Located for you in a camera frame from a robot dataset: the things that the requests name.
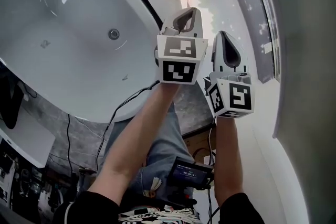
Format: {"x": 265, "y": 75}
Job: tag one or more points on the small black chest monitor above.
{"x": 187, "y": 173}

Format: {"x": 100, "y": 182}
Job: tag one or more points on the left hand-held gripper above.
{"x": 178, "y": 60}

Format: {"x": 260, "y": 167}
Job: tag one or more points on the white oval bathtub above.
{"x": 78, "y": 65}

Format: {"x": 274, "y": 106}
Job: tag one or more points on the person's right forearm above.
{"x": 228, "y": 160}

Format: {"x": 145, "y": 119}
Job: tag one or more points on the person's left forearm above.
{"x": 136, "y": 144}

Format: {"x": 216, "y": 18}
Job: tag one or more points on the person's blue jeans legs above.
{"x": 168, "y": 144}

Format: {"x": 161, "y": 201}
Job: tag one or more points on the person's black patterned shirt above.
{"x": 157, "y": 213}

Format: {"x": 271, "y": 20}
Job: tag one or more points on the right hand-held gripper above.
{"x": 236, "y": 97}

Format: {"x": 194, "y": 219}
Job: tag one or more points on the white table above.
{"x": 29, "y": 141}

